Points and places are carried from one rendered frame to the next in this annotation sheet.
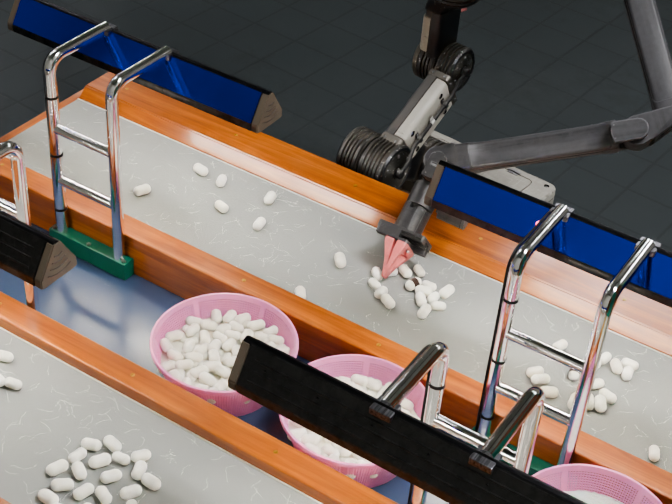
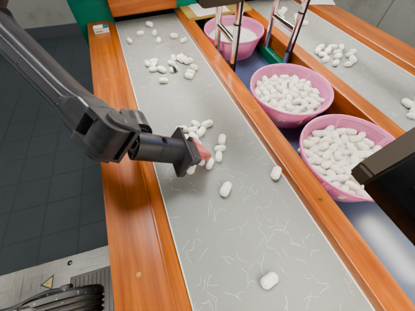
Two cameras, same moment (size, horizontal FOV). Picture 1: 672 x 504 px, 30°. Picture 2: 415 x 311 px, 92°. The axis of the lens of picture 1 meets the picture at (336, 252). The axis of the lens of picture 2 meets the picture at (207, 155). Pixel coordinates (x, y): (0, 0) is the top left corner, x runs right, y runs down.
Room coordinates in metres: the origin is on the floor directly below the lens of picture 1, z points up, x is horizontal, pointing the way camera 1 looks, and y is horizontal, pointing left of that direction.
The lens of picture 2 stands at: (2.13, 0.08, 1.19)
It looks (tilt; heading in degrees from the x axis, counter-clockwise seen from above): 56 degrees down; 219
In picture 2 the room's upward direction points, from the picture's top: straight up
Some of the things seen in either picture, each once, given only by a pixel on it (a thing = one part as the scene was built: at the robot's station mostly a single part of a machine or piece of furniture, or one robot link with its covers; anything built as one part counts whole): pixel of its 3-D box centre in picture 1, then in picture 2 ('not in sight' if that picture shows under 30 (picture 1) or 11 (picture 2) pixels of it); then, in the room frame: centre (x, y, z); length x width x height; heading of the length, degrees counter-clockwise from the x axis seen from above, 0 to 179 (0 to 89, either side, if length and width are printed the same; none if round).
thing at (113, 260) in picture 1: (113, 149); not in sight; (2.05, 0.45, 0.90); 0.20 x 0.19 x 0.45; 60
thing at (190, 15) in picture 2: not in sight; (215, 8); (1.20, -0.63, 0.77); 0.33 x 0.15 x 0.01; 150
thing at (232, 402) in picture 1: (224, 359); (343, 160); (1.67, 0.19, 0.72); 0.27 x 0.27 x 0.10
